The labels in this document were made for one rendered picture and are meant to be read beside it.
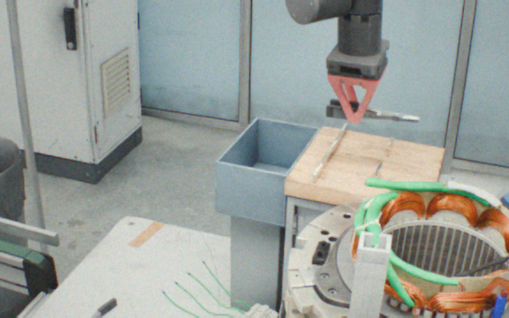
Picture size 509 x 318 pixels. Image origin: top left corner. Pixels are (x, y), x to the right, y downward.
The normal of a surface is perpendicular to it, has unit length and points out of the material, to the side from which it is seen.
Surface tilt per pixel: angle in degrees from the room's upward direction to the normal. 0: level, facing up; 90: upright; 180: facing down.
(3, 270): 90
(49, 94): 90
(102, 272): 0
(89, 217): 0
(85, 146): 90
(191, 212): 0
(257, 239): 90
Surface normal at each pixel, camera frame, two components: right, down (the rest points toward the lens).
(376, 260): -0.22, 0.44
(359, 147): 0.02, -0.89
